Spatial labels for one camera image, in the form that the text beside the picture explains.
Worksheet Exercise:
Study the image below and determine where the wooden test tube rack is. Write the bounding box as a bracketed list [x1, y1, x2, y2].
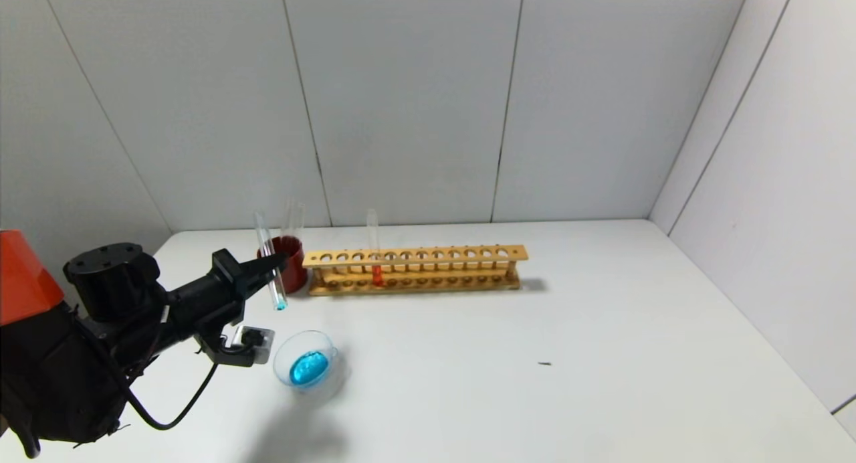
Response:
[303, 245, 529, 296]

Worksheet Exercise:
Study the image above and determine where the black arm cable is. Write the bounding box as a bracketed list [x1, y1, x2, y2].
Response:
[124, 363, 220, 431]

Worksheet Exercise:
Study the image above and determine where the empty glass test tube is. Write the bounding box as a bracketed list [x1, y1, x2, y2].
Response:
[282, 199, 306, 243]

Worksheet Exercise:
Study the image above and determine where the test tube with blue pigment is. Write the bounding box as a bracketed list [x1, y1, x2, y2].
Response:
[254, 211, 289, 312]

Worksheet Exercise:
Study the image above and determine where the test tube with red pigment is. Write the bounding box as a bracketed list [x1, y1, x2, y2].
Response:
[366, 209, 385, 288]

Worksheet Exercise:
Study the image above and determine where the clear glass dish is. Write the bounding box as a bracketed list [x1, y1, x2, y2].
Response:
[273, 330, 350, 403]

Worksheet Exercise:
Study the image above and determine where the red plastic cup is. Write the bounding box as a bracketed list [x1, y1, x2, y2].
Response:
[257, 236, 310, 295]

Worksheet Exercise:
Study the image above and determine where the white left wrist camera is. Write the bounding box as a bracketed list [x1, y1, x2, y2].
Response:
[201, 325, 276, 367]

